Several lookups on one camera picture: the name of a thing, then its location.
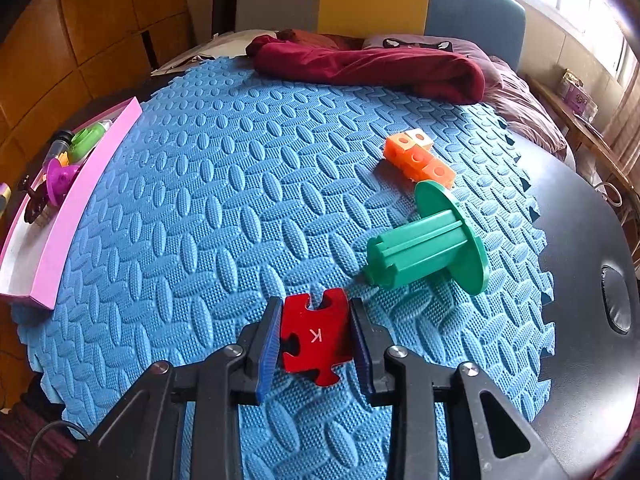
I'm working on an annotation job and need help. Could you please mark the rust red cushion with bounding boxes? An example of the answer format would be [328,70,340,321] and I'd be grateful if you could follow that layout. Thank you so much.
[275,29,361,51]

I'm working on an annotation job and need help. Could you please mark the green toy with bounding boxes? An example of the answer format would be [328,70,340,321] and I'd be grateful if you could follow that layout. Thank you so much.
[70,125,108,163]

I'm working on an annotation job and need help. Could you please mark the purple box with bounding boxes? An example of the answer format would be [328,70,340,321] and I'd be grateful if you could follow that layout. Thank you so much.
[559,69,598,121]

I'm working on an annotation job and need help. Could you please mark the pink quilt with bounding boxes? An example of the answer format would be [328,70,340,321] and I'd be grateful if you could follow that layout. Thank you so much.
[487,55,576,158]

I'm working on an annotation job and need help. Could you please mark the dark brown butterfly toy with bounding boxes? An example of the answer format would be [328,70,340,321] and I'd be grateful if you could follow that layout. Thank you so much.
[20,177,58,225]

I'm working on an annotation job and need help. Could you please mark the orange linked cube blocks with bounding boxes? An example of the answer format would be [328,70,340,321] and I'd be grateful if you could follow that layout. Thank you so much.
[384,129,457,190]

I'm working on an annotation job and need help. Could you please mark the maroon cloth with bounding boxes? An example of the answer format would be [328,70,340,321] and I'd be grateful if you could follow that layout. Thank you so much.
[246,34,487,102]

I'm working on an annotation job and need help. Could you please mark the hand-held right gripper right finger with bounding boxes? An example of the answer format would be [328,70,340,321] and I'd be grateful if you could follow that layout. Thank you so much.
[349,298,571,480]

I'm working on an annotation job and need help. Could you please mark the black padded massage table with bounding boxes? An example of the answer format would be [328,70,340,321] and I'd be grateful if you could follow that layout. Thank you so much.
[500,130,640,480]

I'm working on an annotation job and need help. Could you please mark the woven basket white handle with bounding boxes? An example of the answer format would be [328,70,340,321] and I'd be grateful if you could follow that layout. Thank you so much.
[595,180,631,221]

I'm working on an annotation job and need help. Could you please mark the blue foam puzzle mat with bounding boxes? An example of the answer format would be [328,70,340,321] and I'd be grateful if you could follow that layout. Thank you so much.
[15,55,556,480]

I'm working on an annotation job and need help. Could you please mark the purple perforated toy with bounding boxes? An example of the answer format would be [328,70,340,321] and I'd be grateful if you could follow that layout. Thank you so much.
[46,157,86,196]

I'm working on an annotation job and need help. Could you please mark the cat print pillow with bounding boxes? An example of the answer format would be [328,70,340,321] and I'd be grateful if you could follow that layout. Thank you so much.
[361,35,501,91]

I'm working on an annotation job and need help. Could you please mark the pink tray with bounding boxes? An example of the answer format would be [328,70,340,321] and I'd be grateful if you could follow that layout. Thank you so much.
[0,97,143,311]

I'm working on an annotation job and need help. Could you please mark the black cable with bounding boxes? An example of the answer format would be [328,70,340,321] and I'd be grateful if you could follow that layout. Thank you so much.
[27,420,91,480]

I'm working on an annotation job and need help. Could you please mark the green plastic spool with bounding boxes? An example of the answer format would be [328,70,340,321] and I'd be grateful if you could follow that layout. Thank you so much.
[362,180,489,295]

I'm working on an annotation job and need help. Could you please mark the clear plastic tube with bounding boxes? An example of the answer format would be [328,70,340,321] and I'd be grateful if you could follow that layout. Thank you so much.
[47,121,113,158]

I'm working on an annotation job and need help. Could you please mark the beige paper bag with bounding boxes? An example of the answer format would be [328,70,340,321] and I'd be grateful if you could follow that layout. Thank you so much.
[152,29,281,73]

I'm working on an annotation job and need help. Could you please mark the red puzzle piece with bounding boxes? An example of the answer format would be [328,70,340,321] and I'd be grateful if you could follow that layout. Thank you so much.
[278,287,357,388]

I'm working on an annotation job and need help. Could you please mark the wooden wardrobe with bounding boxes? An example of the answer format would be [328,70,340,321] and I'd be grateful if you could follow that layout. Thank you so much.
[0,0,221,161]

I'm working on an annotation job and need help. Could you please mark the grey yellow blue headboard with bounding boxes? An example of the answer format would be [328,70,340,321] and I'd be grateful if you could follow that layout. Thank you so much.
[235,0,526,68]

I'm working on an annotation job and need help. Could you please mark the wooden desk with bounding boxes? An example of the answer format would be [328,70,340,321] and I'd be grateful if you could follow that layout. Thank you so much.
[525,72,640,221]

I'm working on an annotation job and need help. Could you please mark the dark cloth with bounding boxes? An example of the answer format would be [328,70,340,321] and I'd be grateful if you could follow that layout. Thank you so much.
[0,375,76,480]

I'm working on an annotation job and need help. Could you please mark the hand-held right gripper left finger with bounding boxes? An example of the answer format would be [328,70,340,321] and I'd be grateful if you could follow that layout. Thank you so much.
[65,296,284,480]

